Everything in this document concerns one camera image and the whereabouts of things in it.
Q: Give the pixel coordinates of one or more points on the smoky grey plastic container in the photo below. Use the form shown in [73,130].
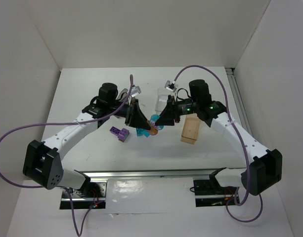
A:
[122,96]

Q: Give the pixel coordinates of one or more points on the purple rounded lego brick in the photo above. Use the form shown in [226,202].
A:
[123,134]

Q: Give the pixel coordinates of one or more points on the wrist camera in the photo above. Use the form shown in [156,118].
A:
[171,86]
[135,91]

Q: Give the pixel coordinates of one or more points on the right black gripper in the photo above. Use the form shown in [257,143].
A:
[175,111]

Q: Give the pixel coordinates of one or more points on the amber plastic container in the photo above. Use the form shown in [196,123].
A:
[190,130]

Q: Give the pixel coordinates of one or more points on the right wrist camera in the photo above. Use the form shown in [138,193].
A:
[171,86]

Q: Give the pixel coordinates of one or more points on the small teal lego brick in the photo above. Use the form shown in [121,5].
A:
[146,133]

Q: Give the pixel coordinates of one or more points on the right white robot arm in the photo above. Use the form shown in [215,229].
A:
[264,166]

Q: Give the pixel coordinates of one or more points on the clear plastic container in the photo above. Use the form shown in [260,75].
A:
[162,97]

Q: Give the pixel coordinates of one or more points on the teal flat lego brick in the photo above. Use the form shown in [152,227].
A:
[139,131]

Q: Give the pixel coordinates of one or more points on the purple flat lego brick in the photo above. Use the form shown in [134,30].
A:
[114,131]

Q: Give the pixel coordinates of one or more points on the aluminium mounting rail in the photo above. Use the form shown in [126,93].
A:
[141,174]

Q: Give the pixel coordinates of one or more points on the side aluminium rail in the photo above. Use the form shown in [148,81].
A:
[238,99]

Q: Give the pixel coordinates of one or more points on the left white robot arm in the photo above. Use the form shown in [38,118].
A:
[43,160]

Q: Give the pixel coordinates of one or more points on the orange lego brick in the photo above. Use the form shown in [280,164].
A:
[152,131]

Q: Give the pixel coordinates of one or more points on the teal rounded lego brick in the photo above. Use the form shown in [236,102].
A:
[153,120]

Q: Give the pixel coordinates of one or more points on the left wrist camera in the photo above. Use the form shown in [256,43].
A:
[135,91]

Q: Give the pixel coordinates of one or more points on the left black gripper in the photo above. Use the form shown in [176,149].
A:
[129,114]

